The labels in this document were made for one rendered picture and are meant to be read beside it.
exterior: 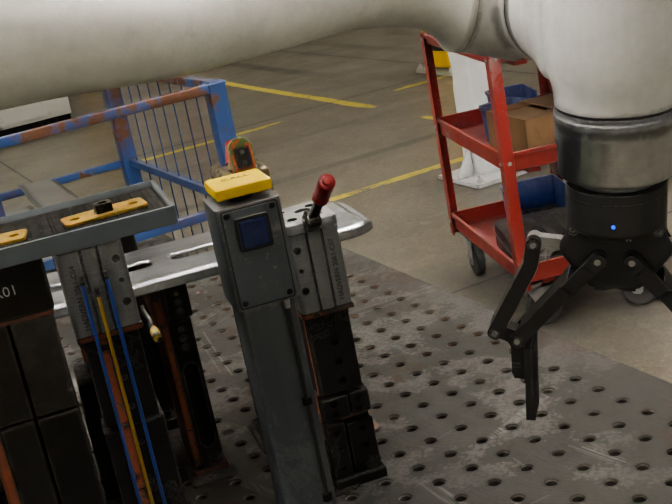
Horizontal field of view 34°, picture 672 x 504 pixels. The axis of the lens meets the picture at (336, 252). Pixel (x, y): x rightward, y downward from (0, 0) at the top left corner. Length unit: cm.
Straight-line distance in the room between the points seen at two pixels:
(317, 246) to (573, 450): 42
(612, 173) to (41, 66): 40
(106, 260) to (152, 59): 60
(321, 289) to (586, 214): 57
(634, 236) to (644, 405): 74
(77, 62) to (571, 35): 33
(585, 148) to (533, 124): 261
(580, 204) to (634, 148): 6
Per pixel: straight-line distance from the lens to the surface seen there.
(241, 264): 115
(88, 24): 69
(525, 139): 343
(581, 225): 85
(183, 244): 156
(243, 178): 116
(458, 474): 145
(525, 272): 89
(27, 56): 68
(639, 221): 84
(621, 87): 79
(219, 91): 345
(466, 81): 529
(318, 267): 134
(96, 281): 129
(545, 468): 144
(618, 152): 81
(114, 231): 108
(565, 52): 79
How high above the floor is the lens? 142
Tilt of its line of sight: 18 degrees down
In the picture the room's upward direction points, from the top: 11 degrees counter-clockwise
